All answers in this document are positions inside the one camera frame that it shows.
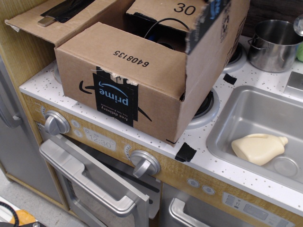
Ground brown Amazon cardboard box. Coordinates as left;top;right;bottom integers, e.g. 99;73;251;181
6;0;250;146

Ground right silver oven knob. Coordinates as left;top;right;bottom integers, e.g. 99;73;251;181
131;150;161;178

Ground silver oven knob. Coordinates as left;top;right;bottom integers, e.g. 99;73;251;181
45;110;71;136
131;150;161;178

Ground black tape piece front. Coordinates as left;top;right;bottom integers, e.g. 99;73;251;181
175;143;196;162

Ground black tape piece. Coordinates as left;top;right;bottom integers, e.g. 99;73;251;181
223;73;237;85
175;143;196;162

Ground front grey stove burner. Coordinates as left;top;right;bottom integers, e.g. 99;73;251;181
186;88;220;130

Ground grey stove burner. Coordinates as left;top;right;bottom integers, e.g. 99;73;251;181
223;43;247;73
186;88;220;130

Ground silver toy sink basin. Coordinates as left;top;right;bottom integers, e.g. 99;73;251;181
206;86;303;191

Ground black tape piece rear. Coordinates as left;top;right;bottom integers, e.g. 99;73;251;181
223;73;237;85

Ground silver toy dishwasher door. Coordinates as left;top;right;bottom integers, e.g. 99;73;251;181
159;183;297;227

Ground silver toy oven door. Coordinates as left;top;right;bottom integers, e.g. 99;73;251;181
40;136;161;227

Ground left silver oven knob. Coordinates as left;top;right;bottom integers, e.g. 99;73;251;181
45;110;71;136

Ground rear grey stove burner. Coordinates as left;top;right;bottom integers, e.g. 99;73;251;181
223;43;247;73

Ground cream toy detergent bottle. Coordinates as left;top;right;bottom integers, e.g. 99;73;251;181
231;133;288;166

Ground stainless steel pot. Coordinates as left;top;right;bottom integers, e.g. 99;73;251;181
248;20;303;73

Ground grey toy fridge door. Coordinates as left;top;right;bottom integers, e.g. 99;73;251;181
0;62;62;204

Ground metal bar on left flap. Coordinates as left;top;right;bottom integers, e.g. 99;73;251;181
38;16;56;27

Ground green toy object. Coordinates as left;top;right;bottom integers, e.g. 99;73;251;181
296;43;303;62

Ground orange object on floor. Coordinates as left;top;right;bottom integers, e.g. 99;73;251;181
15;210;36;226

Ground shiny ladle bowl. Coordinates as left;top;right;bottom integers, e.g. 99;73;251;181
293;14;303;36

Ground black cable inside box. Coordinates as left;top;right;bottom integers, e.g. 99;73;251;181
144;17;190;52

